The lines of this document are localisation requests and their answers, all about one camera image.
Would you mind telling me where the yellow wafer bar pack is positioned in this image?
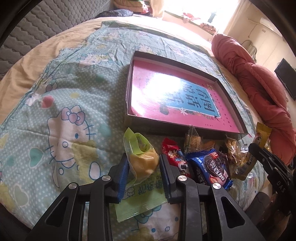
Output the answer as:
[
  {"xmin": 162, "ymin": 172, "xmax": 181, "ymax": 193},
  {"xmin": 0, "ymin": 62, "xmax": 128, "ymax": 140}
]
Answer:
[{"xmin": 233, "ymin": 122, "xmax": 272, "ymax": 181}]

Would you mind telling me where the clear pack brown bread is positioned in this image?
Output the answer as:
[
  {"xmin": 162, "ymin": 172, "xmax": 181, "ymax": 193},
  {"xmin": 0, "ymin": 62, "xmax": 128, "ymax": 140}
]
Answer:
[{"xmin": 225, "ymin": 137, "xmax": 243, "ymax": 173}]

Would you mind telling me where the blue oreo cookie pack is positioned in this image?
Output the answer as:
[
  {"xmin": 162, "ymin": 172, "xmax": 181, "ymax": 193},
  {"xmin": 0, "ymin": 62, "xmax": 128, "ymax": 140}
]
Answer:
[{"xmin": 186, "ymin": 149, "xmax": 233, "ymax": 190}]

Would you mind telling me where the green yellow cake snack pack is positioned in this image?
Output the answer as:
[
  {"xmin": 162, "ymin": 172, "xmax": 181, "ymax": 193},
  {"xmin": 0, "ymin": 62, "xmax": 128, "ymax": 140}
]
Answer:
[{"xmin": 115, "ymin": 128, "xmax": 167, "ymax": 222}]

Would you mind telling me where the red quilted comforter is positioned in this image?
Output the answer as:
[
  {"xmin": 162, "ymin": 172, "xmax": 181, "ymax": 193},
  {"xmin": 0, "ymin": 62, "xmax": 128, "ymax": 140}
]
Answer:
[{"xmin": 212, "ymin": 34, "xmax": 295, "ymax": 165}]

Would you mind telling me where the red candy wrapper pack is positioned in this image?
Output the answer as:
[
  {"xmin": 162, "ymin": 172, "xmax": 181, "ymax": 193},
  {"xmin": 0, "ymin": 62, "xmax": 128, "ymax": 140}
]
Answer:
[{"xmin": 162, "ymin": 138, "xmax": 191, "ymax": 178}]

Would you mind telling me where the round cake green label pack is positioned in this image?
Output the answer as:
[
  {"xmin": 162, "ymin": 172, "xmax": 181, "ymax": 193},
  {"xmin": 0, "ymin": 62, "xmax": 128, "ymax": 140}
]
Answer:
[{"xmin": 184, "ymin": 126, "xmax": 215, "ymax": 154}]

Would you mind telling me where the hello kitty patterned blanket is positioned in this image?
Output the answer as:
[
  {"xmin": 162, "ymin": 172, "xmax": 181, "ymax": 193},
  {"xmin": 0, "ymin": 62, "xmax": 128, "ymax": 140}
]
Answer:
[{"xmin": 1, "ymin": 21, "xmax": 255, "ymax": 240}]

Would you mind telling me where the dark cardboard box tray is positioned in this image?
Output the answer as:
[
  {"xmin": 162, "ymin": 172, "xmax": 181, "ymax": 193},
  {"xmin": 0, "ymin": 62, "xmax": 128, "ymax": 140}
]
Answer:
[{"xmin": 125, "ymin": 51, "xmax": 248, "ymax": 139}]

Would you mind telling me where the pink blue book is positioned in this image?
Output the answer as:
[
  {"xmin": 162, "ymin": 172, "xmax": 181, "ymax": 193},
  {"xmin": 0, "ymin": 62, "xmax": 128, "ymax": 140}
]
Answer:
[{"xmin": 127, "ymin": 57, "xmax": 245, "ymax": 133}]

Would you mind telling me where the white air conditioner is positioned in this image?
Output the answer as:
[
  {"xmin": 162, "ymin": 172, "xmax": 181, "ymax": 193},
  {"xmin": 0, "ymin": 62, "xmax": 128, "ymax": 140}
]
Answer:
[{"xmin": 260, "ymin": 18, "xmax": 282, "ymax": 37}]

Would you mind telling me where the beige bed sheet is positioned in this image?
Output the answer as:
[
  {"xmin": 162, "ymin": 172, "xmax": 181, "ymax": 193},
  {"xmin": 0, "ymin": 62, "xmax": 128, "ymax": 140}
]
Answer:
[{"xmin": 0, "ymin": 16, "xmax": 218, "ymax": 123}]

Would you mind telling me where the stack of folded clothes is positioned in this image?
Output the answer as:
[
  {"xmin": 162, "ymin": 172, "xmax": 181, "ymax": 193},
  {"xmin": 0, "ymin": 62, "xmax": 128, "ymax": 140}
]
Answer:
[{"xmin": 113, "ymin": 0, "xmax": 152, "ymax": 14}]

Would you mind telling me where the grey quilted headboard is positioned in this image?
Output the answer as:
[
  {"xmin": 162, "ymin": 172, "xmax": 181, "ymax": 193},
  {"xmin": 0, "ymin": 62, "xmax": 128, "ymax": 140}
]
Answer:
[{"xmin": 1, "ymin": 1, "xmax": 113, "ymax": 78}]

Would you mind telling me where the dark blue patterned cloth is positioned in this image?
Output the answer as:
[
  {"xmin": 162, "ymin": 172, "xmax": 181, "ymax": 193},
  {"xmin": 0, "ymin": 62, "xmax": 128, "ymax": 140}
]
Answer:
[{"xmin": 94, "ymin": 9, "xmax": 134, "ymax": 19}]

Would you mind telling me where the black wall television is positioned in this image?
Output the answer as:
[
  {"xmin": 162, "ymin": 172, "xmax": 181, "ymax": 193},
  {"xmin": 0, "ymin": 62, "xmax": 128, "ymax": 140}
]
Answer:
[{"xmin": 274, "ymin": 58, "xmax": 296, "ymax": 100}]

